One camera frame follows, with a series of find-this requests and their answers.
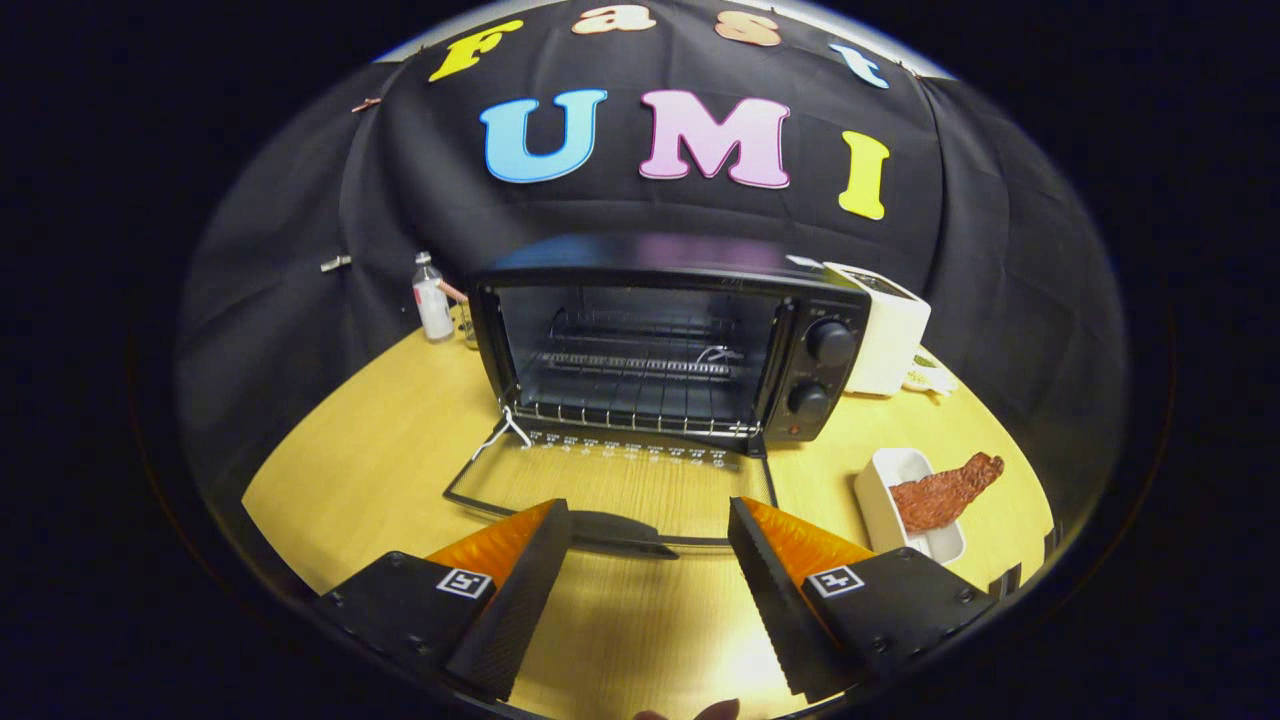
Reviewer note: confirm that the reddish brown meat strip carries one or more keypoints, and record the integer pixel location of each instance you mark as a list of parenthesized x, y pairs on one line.
[(940, 495)]

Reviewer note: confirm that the black toaster oven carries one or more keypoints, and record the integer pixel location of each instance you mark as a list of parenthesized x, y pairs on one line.
[(650, 262)]

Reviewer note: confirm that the white rectangular dish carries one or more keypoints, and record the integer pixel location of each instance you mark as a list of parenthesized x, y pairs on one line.
[(880, 490)]

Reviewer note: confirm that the pink striped straw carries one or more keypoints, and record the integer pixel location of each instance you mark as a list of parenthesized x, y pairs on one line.
[(452, 291)]

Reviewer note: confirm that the clear plastic bottle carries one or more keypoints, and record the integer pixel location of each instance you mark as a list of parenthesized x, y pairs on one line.
[(432, 305)]

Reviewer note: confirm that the white pop-up toaster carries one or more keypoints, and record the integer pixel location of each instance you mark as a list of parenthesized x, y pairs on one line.
[(890, 340)]

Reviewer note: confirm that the black backdrop cloth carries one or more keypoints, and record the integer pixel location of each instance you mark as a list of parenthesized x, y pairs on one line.
[(300, 250)]

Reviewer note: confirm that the white dish with green beans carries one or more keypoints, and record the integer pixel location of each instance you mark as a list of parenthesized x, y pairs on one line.
[(930, 375)]

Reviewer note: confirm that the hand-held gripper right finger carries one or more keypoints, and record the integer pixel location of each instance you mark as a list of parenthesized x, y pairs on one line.
[(775, 600)]

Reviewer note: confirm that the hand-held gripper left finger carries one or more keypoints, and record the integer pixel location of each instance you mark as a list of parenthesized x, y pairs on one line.
[(525, 600)]

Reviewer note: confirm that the silver clip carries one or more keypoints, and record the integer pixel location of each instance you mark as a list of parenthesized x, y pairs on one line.
[(336, 263)]

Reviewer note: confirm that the copper clip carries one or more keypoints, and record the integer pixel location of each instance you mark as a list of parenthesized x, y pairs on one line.
[(366, 104)]

